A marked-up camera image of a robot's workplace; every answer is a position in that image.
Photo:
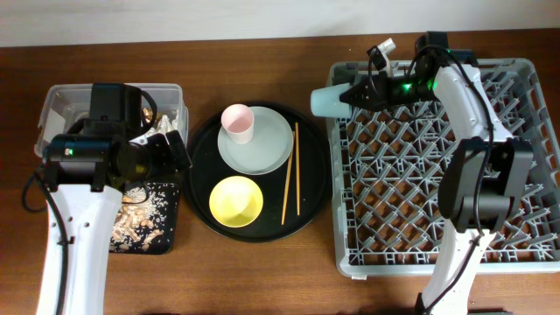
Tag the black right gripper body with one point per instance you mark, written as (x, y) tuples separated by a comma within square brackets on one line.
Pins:
[(399, 89)]

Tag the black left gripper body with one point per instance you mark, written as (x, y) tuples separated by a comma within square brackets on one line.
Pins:
[(159, 160)]

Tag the white tissue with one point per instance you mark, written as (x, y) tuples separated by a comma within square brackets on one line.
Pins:
[(163, 126)]

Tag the light blue cup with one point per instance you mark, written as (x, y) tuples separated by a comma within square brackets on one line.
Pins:
[(325, 102)]

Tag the wooden chopstick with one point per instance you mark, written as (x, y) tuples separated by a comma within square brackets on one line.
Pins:
[(297, 157), (287, 181)]

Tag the food scraps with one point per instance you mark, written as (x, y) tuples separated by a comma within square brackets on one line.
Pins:
[(140, 219)]

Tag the pink cup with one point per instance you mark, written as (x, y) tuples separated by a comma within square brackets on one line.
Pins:
[(238, 121)]

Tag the grey round plate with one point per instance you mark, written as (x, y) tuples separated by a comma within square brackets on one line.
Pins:
[(268, 149)]

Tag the yellow bowl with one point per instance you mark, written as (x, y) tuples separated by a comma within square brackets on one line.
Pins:
[(236, 202)]

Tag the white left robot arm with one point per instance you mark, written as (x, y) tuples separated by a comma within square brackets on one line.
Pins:
[(85, 171)]

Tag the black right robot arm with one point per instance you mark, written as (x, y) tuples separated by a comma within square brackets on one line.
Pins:
[(483, 184)]

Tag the clear plastic waste bin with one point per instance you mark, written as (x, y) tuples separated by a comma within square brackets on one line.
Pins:
[(65, 104)]

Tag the grey plastic dishwasher rack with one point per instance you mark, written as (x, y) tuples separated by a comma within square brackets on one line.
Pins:
[(385, 176)]

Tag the gold foil wrapper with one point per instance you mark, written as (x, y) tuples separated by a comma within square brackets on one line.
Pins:
[(147, 116)]

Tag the black round tray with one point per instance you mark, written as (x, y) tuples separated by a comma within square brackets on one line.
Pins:
[(315, 178)]

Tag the black rectangular tray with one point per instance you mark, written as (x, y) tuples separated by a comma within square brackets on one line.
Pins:
[(168, 219)]

